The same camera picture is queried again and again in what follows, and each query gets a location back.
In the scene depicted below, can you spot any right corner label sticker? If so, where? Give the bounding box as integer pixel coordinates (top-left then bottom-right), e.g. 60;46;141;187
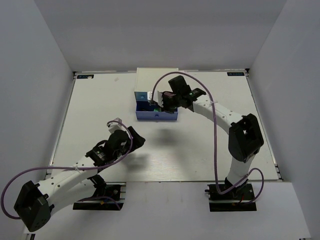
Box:
227;72;245;77

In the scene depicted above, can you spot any corner label sticker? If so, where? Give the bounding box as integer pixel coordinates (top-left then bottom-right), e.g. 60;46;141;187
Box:
227;72;245;77
76;74;94;79

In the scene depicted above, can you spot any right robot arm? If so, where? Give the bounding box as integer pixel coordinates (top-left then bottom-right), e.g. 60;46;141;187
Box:
158;75;264;200

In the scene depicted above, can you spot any small blue drawer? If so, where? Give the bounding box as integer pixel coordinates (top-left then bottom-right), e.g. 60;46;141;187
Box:
134;91;149;102

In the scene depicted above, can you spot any left corner label sticker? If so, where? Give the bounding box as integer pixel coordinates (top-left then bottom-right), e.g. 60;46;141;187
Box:
76;74;94;79

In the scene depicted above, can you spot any white drawer organizer box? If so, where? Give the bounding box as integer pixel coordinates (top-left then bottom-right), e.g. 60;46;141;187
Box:
134;67;179;93

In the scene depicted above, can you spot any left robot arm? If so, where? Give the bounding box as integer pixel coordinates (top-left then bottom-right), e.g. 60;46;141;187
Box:
14;126;146;232

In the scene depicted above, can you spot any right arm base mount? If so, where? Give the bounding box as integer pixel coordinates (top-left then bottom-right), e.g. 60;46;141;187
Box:
204;183;257;212

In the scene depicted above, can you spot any wide blue drawer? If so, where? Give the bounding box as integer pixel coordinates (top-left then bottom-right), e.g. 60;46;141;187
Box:
135;101;178;121

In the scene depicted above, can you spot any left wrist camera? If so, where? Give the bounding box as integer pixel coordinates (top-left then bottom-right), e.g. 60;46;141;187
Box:
106;117;125;134

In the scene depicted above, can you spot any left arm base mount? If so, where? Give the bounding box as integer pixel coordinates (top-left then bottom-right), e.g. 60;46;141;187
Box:
72;183;126;211

